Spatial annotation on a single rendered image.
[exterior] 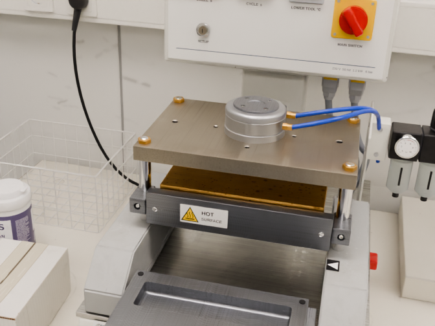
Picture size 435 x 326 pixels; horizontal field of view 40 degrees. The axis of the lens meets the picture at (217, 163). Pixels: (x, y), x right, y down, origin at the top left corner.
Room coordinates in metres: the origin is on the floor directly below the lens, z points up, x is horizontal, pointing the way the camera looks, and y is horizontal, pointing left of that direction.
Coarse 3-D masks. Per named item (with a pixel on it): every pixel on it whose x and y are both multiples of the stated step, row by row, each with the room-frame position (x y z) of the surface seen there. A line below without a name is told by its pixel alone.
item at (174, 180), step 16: (176, 176) 0.69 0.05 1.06; (192, 176) 0.69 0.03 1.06; (208, 176) 0.69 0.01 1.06; (224, 176) 0.69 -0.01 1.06; (240, 176) 0.70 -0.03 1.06; (192, 192) 0.66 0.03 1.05; (208, 192) 0.65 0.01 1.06; (224, 192) 0.65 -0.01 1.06; (240, 192) 0.65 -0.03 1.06; (256, 192) 0.65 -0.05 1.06; (272, 192) 0.66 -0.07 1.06; (288, 192) 0.66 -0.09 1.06; (304, 192) 0.66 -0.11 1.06; (320, 192) 0.66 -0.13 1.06; (304, 208) 0.63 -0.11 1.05; (320, 208) 0.62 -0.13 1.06
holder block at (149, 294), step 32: (128, 288) 0.54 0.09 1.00; (160, 288) 0.55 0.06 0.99; (192, 288) 0.54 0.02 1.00; (224, 288) 0.54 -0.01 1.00; (128, 320) 0.49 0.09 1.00; (160, 320) 0.49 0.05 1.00; (192, 320) 0.49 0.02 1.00; (224, 320) 0.51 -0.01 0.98; (256, 320) 0.51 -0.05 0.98; (288, 320) 0.51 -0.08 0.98
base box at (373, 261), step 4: (372, 252) 0.91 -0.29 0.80; (372, 256) 0.90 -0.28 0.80; (376, 256) 0.90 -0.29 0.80; (372, 260) 0.88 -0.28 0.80; (376, 260) 0.89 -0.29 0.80; (372, 264) 0.88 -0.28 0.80; (376, 264) 0.88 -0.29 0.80; (372, 268) 0.88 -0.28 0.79; (376, 268) 0.88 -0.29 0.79; (80, 320) 0.57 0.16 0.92; (84, 320) 0.57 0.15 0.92; (88, 320) 0.57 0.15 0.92; (92, 320) 0.57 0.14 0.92; (96, 320) 0.57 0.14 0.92; (80, 324) 0.57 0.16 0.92; (84, 324) 0.57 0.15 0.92; (88, 324) 0.56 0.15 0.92; (92, 324) 0.56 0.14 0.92
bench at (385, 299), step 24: (48, 168) 1.29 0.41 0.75; (72, 168) 1.30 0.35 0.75; (96, 168) 1.30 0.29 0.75; (96, 192) 1.18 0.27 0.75; (120, 192) 1.19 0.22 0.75; (72, 216) 1.08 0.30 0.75; (384, 216) 1.13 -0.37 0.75; (48, 240) 0.99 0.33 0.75; (72, 240) 0.99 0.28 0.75; (96, 240) 0.99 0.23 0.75; (384, 240) 1.03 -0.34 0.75; (72, 264) 0.91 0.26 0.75; (384, 264) 0.95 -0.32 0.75; (72, 288) 0.84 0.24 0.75; (384, 288) 0.88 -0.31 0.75; (72, 312) 0.78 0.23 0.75; (384, 312) 0.81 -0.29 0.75; (408, 312) 0.81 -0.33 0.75; (432, 312) 0.82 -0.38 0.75
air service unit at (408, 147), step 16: (384, 128) 0.81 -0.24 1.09; (400, 128) 0.81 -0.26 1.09; (416, 128) 0.81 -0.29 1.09; (432, 128) 0.80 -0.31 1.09; (384, 144) 0.81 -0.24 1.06; (400, 144) 0.79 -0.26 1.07; (416, 144) 0.78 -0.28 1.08; (432, 144) 0.79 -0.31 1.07; (384, 160) 0.81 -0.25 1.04; (400, 160) 0.81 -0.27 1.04; (416, 160) 0.79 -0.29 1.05; (432, 160) 0.79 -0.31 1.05; (400, 176) 0.80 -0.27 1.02; (432, 176) 0.79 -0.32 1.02; (400, 192) 0.81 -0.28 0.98; (432, 192) 0.79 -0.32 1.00
